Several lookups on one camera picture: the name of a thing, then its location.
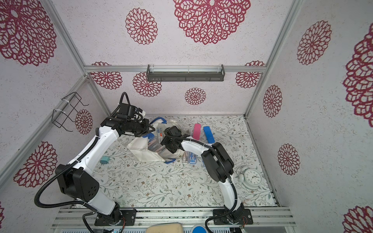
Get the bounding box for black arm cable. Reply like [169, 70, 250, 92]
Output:
[34, 135, 100, 209]
[164, 129, 238, 233]

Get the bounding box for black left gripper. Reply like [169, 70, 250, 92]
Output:
[128, 118, 156, 138]

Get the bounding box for clear blue compass set case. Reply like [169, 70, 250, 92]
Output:
[189, 152, 197, 165]

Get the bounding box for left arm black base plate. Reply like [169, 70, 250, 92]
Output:
[94, 209, 137, 226]

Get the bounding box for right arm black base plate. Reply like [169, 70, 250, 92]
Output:
[213, 208, 254, 225]

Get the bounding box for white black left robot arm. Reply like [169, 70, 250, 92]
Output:
[57, 117, 155, 216]

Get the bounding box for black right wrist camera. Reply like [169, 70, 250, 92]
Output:
[165, 126, 182, 137]

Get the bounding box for clear pink compass case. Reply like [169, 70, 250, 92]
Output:
[182, 151, 189, 165]

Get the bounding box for black wire wall rack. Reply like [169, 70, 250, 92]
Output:
[51, 91, 89, 133]

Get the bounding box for blue round object at base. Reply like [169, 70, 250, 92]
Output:
[190, 225, 208, 233]

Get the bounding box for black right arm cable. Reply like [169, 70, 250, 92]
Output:
[164, 129, 238, 233]

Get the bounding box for small teal eraser block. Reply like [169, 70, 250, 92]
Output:
[100, 156, 110, 165]

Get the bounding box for white canvas bag blue handles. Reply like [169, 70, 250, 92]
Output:
[127, 117, 185, 164]

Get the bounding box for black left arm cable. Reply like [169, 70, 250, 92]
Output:
[34, 135, 100, 209]

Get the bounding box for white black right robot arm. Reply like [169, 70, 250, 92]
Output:
[161, 135, 244, 216]

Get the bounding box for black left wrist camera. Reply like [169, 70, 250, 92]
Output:
[119, 103, 137, 118]

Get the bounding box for beige cushion at base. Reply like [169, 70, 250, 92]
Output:
[145, 223, 184, 233]

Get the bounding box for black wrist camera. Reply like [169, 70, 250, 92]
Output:
[165, 126, 182, 137]
[119, 103, 137, 118]

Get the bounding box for white alarm clock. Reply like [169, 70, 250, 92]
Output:
[238, 166, 263, 190]

